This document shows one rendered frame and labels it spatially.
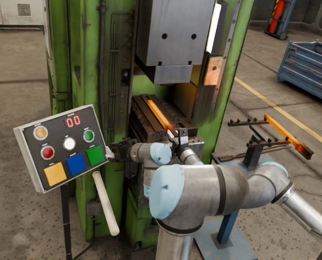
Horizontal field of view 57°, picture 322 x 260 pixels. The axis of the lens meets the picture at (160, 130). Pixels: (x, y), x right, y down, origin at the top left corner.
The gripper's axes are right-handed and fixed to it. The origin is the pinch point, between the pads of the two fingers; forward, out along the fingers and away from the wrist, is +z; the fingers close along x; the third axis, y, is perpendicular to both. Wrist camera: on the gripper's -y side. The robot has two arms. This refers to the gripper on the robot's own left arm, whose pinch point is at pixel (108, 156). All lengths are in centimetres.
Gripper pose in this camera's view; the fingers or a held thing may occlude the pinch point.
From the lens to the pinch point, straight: 130.7
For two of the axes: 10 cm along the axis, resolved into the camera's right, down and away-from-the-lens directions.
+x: -6.8, 3.3, -6.6
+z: -6.9, 0.3, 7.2
